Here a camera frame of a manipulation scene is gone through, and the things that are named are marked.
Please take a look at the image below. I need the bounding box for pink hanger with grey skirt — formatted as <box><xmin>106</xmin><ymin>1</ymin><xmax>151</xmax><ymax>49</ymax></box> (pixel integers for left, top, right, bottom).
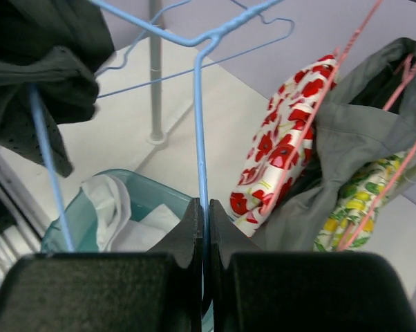
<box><xmin>383</xmin><ymin>54</ymin><xmax>416</xmax><ymax>111</ymax></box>

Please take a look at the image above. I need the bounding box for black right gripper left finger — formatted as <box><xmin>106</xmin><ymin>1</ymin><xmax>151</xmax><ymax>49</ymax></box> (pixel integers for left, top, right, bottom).
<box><xmin>0</xmin><ymin>199</ymin><xmax>202</xmax><ymax>331</ymax></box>

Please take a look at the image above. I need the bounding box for pink hanger with poppy skirt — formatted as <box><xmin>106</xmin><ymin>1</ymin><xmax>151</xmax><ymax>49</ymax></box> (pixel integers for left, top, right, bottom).
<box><xmin>262</xmin><ymin>0</ymin><xmax>382</xmax><ymax>214</ymax></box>

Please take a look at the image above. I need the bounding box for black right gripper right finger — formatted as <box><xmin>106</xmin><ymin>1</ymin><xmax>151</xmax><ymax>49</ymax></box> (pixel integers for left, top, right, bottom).
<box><xmin>209</xmin><ymin>200</ymin><xmax>416</xmax><ymax>331</ymax></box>

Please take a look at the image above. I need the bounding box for white skirt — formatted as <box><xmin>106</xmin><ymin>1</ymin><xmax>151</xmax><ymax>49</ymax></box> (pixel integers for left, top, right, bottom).
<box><xmin>82</xmin><ymin>175</ymin><xmax>180</xmax><ymax>252</ymax></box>

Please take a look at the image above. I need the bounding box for dark grey dotted skirt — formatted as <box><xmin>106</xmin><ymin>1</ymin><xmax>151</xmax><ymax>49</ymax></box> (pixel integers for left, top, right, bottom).
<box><xmin>0</xmin><ymin>0</ymin><xmax>115</xmax><ymax>177</ymax></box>

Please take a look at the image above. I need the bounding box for lemon print skirt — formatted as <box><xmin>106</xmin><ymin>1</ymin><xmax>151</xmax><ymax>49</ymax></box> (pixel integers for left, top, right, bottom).
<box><xmin>313</xmin><ymin>151</ymin><xmax>408</xmax><ymax>252</ymax></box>

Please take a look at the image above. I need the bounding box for blue wire hanger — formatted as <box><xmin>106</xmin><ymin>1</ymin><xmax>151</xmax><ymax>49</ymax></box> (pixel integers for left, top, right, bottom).
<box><xmin>93</xmin><ymin>0</ymin><xmax>295</xmax><ymax>100</ymax></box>
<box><xmin>28</xmin><ymin>1</ymin><xmax>278</xmax><ymax>317</ymax></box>

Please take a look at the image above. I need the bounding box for pink hanger with lemon skirt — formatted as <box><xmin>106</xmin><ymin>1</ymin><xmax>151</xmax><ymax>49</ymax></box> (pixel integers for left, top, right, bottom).
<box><xmin>337</xmin><ymin>126</ymin><xmax>416</xmax><ymax>252</ymax></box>

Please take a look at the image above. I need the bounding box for red poppy print skirt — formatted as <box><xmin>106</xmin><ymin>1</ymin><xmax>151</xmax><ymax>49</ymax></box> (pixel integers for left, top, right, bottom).
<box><xmin>229</xmin><ymin>54</ymin><xmax>337</xmax><ymax>237</ymax></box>

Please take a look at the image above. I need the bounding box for silver clothes rack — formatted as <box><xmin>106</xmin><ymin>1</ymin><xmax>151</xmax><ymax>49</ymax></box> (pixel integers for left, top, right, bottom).
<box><xmin>145</xmin><ymin>0</ymin><xmax>416</xmax><ymax>194</ymax></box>

